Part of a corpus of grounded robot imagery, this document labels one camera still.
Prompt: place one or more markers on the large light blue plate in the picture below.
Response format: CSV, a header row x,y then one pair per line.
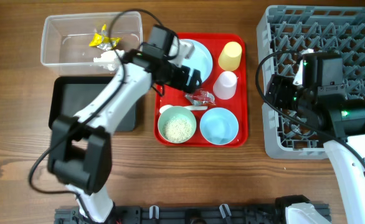
x,y
200,60

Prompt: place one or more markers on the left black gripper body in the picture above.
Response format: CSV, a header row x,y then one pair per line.
x,y
185,78

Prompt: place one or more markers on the white plastic spoon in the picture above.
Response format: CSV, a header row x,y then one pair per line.
x,y
195,108

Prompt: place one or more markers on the clear plastic waste bin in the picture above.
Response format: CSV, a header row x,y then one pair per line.
x,y
65,44

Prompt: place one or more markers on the white plastic cup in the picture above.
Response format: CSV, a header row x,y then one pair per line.
x,y
225,85

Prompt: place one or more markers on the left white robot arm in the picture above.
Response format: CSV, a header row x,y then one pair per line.
x,y
80,147

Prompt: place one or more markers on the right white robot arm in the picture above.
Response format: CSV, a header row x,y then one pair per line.
x,y
339,124

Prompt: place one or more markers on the light blue bowl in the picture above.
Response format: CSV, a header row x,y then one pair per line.
x,y
219,126

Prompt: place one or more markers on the red serving tray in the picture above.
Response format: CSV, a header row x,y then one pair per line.
x,y
214,43

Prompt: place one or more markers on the yellow plastic cup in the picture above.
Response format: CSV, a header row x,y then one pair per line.
x,y
230,57

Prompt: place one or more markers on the grey dishwasher rack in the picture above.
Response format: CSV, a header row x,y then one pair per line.
x,y
323,29

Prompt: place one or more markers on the green bowl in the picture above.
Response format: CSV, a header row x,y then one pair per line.
x,y
168,115

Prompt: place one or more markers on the crumpled white tissue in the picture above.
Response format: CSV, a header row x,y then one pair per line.
x,y
110,59

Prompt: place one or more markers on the black waste tray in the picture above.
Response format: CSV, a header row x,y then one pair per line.
x,y
72,93

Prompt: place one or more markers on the white rice grains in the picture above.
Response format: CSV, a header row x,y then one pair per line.
x,y
178,130

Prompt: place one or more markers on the red silver foil wrapper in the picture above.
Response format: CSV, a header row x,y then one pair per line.
x,y
201,98

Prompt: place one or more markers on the yellow foil wrapper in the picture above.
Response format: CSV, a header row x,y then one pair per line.
x,y
102,41

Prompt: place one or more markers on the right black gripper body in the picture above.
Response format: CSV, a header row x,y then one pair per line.
x,y
286,94

